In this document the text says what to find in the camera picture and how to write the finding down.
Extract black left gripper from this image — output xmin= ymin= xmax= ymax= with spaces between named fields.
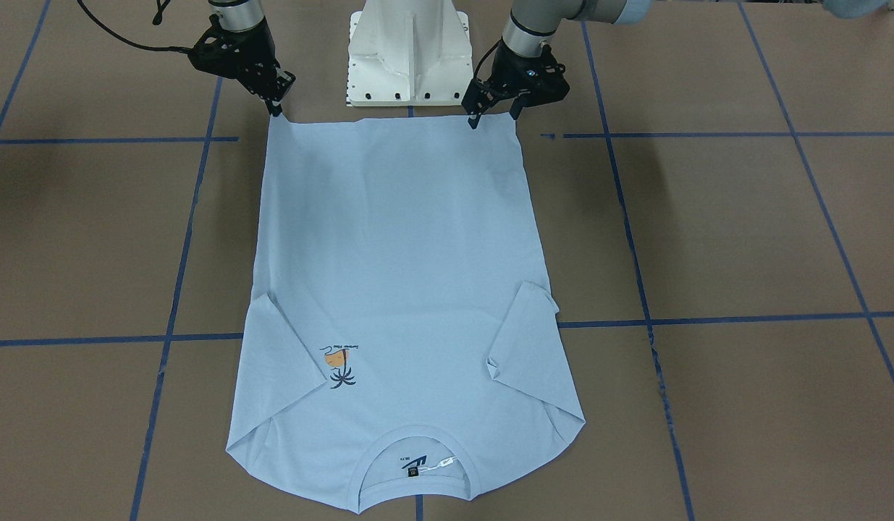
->
xmin=463 ymin=41 xmax=571 ymax=130

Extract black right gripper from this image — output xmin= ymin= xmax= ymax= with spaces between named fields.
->
xmin=188 ymin=14 xmax=295 ymax=117

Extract light blue t-shirt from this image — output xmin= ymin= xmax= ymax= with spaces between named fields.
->
xmin=226 ymin=114 xmax=586 ymax=513

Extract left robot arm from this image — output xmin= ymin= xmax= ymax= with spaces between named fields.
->
xmin=502 ymin=1 xmax=894 ymax=137

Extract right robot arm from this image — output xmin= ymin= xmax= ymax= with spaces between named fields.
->
xmin=77 ymin=1 xmax=295 ymax=117

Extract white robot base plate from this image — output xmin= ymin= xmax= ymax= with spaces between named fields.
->
xmin=345 ymin=1 xmax=473 ymax=108

